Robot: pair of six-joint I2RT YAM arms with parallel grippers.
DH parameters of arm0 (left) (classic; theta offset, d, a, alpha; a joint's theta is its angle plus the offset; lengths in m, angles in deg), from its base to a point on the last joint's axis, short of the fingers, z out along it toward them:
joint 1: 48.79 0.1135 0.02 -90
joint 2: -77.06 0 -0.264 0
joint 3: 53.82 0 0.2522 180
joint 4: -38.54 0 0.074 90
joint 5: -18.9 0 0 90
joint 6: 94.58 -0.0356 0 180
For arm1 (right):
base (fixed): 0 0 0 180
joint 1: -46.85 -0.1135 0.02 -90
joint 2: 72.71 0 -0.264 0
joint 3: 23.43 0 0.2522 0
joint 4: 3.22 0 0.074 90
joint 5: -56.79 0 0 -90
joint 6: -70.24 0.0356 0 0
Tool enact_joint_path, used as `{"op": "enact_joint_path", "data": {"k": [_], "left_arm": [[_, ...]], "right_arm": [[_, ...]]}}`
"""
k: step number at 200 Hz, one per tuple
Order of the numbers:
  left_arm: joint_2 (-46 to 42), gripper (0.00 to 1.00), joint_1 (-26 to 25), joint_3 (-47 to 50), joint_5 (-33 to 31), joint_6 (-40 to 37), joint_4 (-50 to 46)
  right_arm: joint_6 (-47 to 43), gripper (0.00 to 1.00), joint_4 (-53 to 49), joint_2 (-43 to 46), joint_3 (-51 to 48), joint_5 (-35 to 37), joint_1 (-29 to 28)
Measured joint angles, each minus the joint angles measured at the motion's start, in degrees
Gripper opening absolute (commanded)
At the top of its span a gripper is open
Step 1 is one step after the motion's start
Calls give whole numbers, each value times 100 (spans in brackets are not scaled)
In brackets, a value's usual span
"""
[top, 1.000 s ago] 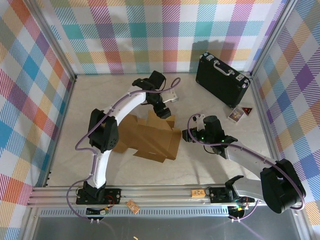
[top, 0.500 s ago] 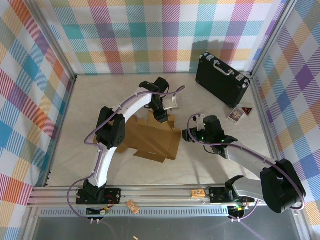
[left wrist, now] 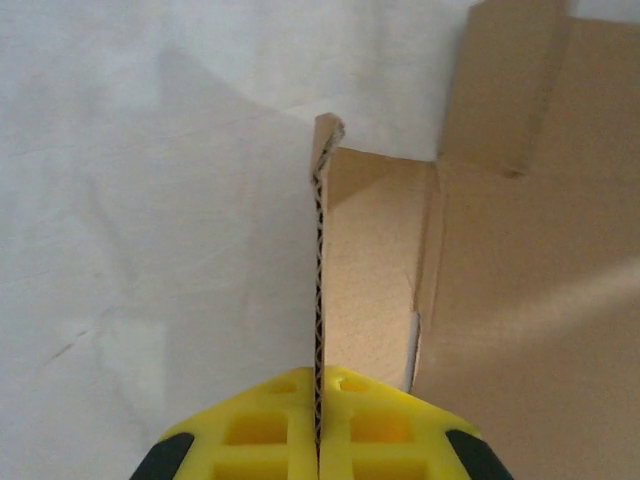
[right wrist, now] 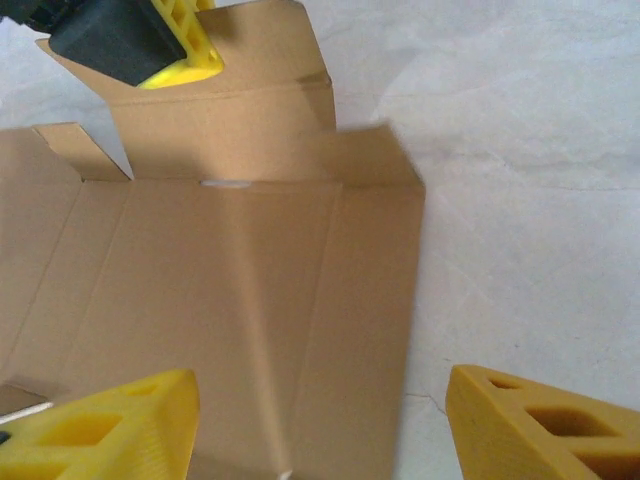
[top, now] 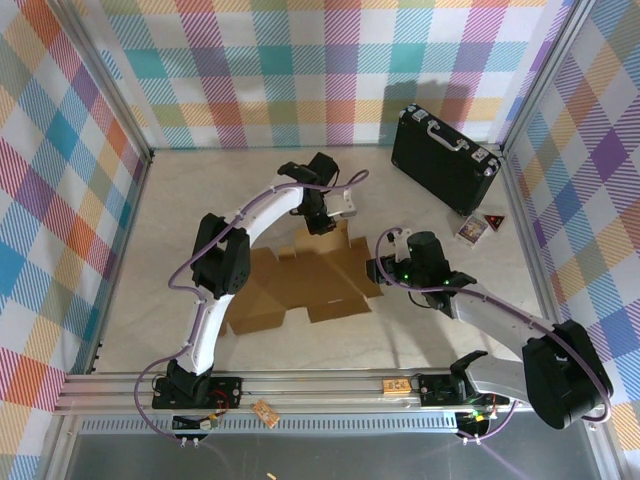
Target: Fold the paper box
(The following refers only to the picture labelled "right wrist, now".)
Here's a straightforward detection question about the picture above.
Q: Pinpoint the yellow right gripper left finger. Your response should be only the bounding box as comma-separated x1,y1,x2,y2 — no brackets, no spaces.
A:
0,368,202,480

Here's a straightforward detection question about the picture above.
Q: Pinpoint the brown cardboard box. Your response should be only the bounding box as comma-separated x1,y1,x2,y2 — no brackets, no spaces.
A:
0,0,427,480

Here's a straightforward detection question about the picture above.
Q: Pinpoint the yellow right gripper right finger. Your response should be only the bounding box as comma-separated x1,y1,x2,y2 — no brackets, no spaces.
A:
444,364,640,480

